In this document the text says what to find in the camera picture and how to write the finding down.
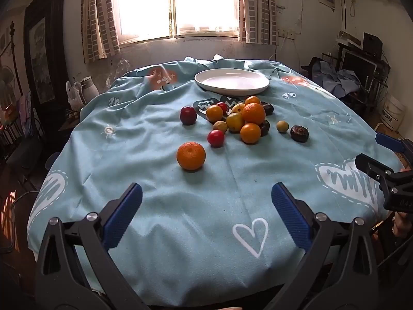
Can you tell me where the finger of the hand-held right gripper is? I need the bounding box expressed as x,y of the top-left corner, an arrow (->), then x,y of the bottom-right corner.
375,132 -> 413,168
354,153 -> 397,183

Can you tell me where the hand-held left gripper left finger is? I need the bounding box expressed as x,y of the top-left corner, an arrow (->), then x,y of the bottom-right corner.
34,182 -> 146,310

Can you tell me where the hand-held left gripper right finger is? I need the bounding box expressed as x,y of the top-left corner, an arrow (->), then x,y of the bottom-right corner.
271,182 -> 379,310

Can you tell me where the large orange mandarin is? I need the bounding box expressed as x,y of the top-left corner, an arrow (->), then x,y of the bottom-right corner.
176,141 -> 206,171

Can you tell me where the dark red plum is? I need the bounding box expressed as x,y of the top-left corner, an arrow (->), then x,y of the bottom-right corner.
180,106 -> 197,126

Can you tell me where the white plate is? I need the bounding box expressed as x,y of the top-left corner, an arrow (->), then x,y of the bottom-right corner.
194,68 -> 270,96

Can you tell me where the person's right hand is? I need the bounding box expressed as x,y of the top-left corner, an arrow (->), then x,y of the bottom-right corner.
392,211 -> 413,238

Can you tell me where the white bucket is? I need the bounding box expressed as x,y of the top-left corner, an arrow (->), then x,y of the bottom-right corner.
381,95 -> 407,133

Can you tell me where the light blue printed tablecloth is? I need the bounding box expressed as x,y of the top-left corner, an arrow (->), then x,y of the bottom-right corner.
27,56 -> 408,309

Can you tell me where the blue cloth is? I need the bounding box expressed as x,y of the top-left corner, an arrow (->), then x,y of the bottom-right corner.
314,60 -> 362,97

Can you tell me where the grey monitor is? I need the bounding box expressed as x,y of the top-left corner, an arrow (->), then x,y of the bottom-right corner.
340,48 -> 378,88

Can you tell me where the black speaker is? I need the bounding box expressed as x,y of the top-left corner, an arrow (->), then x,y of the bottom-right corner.
363,32 -> 383,59

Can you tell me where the white plastic bag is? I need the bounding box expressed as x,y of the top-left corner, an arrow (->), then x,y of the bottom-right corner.
66,81 -> 84,109

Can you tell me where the white kettle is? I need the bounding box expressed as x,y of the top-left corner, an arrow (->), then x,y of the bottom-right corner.
80,76 -> 99,104

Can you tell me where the dark framed cabinet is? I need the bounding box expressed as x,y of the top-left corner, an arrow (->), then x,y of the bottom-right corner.
23,0 -> 70,126

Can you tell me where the grey checked curtain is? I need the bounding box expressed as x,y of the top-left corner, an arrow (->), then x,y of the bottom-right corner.
81,0 -> 121,63
239,0 -> 279,46

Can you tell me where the bright window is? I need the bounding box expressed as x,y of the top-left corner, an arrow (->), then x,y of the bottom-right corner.
114,0 -> 246,44

